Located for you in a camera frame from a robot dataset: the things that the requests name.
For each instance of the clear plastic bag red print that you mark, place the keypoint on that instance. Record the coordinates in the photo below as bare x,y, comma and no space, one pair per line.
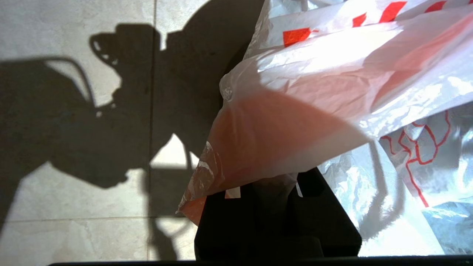
314,92

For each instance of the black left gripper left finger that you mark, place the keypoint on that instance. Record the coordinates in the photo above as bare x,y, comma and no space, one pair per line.
229,229

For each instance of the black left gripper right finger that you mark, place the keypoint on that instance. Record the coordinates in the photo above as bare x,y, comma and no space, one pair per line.
325,229

